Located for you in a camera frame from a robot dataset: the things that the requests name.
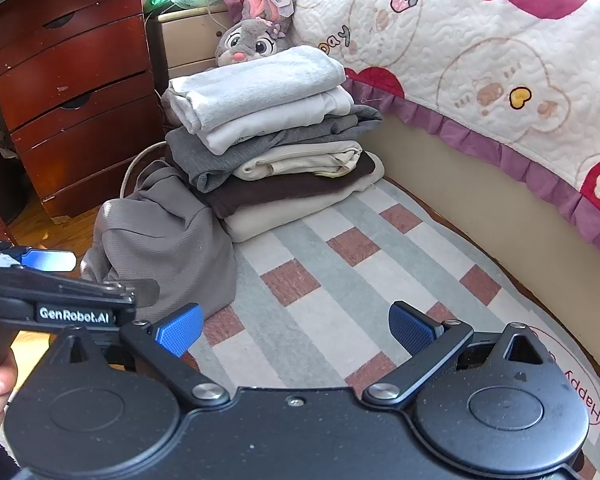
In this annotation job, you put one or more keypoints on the quilted bear print bedspread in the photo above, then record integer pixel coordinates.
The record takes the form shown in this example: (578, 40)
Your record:
(480, 35)

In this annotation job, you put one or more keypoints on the grey rabbit plush toy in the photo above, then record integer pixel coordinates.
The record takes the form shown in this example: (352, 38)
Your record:
(250, 42)

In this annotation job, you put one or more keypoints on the beige nightstand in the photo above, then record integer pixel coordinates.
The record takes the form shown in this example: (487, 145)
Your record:
(190, 40)

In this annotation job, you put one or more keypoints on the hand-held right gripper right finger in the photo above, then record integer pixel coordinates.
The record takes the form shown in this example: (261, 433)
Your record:
(411, 331)

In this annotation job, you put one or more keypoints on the red-brown wooden drawer chest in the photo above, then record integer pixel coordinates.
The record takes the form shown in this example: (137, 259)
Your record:
(80, 125)

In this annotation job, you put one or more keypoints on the beige mattress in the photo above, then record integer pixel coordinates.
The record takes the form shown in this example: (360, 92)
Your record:
(480, 185)

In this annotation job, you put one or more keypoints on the stack of folded clothes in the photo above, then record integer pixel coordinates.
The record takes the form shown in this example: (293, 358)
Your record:
(280, 185)

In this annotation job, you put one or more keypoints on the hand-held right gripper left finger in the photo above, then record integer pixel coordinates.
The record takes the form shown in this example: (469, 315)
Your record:
(182, 329)

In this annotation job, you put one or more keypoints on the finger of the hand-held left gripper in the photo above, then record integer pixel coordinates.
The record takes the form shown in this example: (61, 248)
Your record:
(145, 292)
(47, 260)

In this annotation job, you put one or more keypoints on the grey knit sweater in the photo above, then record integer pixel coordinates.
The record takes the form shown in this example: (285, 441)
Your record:
(170, 250)

